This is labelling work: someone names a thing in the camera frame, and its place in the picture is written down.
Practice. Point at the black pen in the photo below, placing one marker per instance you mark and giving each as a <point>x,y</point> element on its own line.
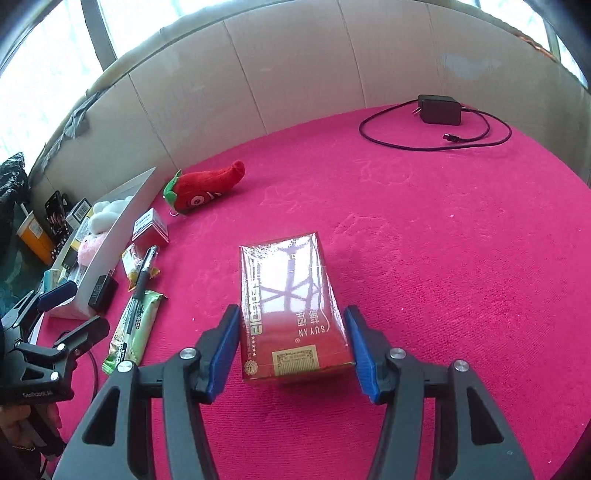
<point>147,267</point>

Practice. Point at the black power adapter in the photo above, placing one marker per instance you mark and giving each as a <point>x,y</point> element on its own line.
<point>441,110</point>

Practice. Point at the black rack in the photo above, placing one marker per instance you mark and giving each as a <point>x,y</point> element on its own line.
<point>56,217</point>

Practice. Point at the yellow candy packet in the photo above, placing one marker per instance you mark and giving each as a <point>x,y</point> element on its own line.
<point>131,263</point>

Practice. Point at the red carton box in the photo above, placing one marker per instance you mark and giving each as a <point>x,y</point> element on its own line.
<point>291,314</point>

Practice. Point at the red chili plush toy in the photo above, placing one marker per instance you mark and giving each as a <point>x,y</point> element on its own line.
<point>207,189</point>

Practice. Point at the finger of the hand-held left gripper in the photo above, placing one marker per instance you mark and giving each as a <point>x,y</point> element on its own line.
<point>87,332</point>
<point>57,293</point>

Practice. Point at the small black box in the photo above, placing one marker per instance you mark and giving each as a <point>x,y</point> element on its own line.
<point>102,293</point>

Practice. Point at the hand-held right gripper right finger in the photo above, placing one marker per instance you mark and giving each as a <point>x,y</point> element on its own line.
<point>362,360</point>

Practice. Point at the black plastic bag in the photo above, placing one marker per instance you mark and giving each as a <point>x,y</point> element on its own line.
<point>11,180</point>

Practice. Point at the green snack packet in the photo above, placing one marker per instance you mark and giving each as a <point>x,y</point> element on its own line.
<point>138,332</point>

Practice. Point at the white box with red cross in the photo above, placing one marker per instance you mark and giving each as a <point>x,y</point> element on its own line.
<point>115,240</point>

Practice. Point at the small red and white box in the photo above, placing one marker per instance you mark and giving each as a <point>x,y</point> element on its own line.
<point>150,228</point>

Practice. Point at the white plush bunny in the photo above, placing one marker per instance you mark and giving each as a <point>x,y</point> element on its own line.
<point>104,217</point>

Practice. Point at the teal patterned cloth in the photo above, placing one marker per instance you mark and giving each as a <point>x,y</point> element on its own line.
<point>14,277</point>

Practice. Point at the pink tablecloth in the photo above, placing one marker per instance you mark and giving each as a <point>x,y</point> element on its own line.
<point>438,230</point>

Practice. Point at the cardboard partition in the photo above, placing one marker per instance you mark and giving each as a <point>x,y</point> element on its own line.
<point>300,69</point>

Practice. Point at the person's left hand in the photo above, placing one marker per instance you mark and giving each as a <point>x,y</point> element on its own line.
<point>11,427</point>

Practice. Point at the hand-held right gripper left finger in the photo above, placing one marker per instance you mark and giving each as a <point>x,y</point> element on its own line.
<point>221,355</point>

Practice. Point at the grey tape strip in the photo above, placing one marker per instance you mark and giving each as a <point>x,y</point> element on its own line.
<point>76,120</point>

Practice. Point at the orange cup with straw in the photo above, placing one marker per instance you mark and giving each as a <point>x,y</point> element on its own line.
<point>34,240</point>

